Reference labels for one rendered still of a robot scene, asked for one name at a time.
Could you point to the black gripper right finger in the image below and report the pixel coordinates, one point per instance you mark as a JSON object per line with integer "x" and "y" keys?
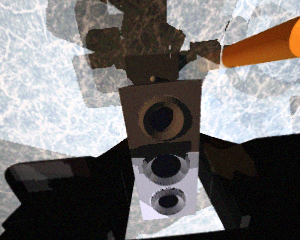
{"x": 231, "y": 173}

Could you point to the orange-brown cylinder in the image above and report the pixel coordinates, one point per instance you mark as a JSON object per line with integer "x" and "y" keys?
{"x": 276, "y": 43}

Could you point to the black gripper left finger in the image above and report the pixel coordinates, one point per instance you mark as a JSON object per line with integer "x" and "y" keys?
{"x": 107, "y": 179}

